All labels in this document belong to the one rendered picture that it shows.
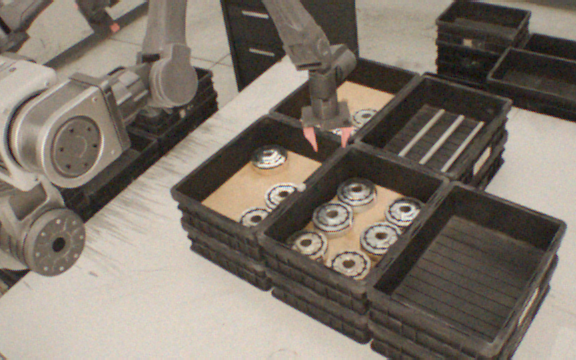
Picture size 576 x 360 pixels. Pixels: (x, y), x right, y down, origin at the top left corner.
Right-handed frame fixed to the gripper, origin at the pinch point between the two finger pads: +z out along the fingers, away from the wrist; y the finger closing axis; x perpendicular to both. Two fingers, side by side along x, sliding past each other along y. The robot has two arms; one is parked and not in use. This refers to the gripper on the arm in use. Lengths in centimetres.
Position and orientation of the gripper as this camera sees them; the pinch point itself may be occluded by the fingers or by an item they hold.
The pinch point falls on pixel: (329, 145)
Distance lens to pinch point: 140.2
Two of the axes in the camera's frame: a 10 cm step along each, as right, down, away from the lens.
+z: 1.3, 7.6, 6.4
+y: -9.9, 1.5, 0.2
